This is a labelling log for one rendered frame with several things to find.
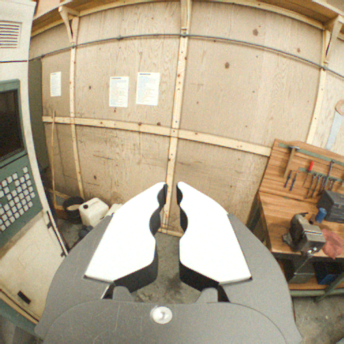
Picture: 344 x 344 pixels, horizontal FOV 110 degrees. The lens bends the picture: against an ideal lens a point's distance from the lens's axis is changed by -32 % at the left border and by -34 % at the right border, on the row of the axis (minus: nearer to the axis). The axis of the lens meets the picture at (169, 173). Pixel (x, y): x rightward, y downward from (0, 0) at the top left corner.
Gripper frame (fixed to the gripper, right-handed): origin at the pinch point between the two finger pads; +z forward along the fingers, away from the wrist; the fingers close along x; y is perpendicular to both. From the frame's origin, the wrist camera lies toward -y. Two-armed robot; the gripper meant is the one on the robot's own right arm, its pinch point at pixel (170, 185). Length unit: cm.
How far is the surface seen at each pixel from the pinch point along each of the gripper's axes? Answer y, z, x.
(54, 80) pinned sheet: -38, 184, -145
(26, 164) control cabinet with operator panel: 17, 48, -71
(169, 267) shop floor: 158, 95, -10
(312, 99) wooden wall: -7, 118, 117
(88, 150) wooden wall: 54, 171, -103
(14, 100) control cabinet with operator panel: -14, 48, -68
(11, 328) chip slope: 67, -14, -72
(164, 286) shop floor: 157, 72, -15
